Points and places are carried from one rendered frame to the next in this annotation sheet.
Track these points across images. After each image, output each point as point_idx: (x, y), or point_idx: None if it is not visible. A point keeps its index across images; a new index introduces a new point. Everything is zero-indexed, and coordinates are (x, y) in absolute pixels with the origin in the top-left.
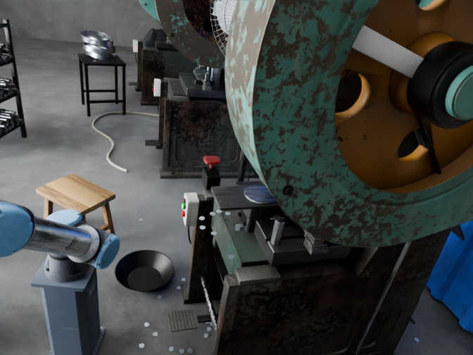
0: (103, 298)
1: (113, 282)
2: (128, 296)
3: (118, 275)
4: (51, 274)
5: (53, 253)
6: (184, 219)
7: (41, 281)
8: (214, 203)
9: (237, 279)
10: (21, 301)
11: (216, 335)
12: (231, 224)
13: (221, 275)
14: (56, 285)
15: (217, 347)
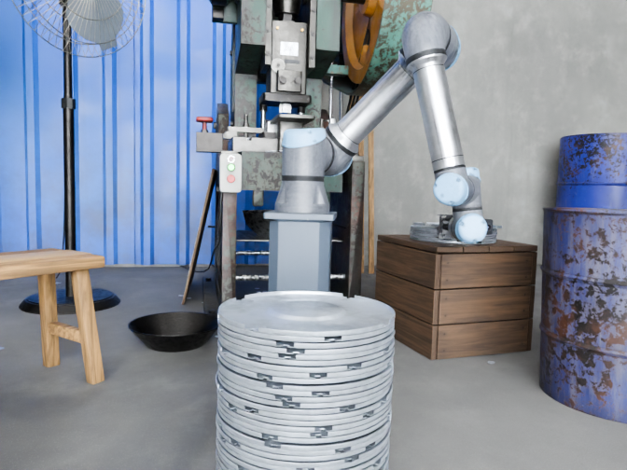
0: (209, 363)
1: (174, 359)
2: (212, 350)
3: (178, 339)
4: (326, 203)
5: (323, 172)
6: (229, 187)
7: (329, 214)
8: (243, 157)
9: (359, 158)
10: (193, 416)
11: (354, 235)
12: None
13: (269, 240)
14: (335, 213)
15: (359, 242)
